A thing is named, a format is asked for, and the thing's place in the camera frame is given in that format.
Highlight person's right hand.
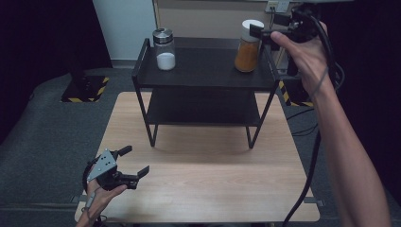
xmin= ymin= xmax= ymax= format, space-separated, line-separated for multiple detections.
xmin=270 ymin=22 xmax=335 ymax=98

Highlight grey wrist strap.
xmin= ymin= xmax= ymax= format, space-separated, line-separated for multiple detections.
xmin=82 ymin=186 xmax=102 ymax=218

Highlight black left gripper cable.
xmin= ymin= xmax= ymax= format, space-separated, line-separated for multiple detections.
xmin=81 ymin=159 xmax=98 ymax=193

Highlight white-lidded jar orange powder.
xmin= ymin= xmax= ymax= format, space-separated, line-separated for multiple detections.
xmin=234 ymin=19 xmax=266 ymax=74

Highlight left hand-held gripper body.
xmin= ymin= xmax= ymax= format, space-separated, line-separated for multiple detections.
xmin=83 ymin=148 xmax=140 ymax=192

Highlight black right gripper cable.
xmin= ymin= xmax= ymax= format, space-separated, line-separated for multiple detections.
xmin=282 ymin=13 xmax=346 ymax=227

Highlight black stand with striped base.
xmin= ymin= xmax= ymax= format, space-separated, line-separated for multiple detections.
xmin=278 ymin=74 xmax=315 ymax=108
xmin=61 ymin=56 xmax=111 ymax=103

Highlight black floor cable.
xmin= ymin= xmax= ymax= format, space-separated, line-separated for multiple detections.
xmin=286 ymin=107 xmax=316 ymax=121
xmin=291 ymin=122 xmax=320 ymax=137

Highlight person's left hand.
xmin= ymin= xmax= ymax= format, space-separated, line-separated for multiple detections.
xmin=83 ymin=179 xmax=129 ymax=220

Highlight white wall socket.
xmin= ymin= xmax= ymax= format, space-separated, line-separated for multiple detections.
xmin=265 ymin=0 xmax=290 ymax=14

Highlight black cables from wall socket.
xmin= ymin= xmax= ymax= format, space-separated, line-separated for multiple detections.
xmin=268 ymin=7 xmax=276 ymax=31

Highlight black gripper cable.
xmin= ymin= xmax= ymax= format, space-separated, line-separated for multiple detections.
xmin=282 ymin=13 xmax=346 ymax=227
xmin=81 ymin=159 xmax=98 ymax=193

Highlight silver-lidded glass jar white powder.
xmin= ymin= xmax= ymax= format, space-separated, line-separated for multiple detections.
xmin=152 ymin=27 xmax=177 ymax=72

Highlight beige wooden cabinet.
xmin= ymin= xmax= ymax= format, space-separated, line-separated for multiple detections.
xmin=152 ymin=0 xmax=297 ymax=69

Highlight black two-tier metal shelf rack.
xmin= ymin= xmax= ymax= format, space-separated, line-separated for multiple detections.
xmin=131 ymin=37 xmax=281 ymax=149

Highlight dark curtain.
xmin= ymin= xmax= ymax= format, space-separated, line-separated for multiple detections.
xmin=318 ymin=0 xmax=401 ymax=198
xmin=0 ymin=0 xmax=113 ymax=145

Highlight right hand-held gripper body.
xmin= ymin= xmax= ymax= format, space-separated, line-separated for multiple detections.
xmin=264 ymin=3 xmax=322 ymax=44

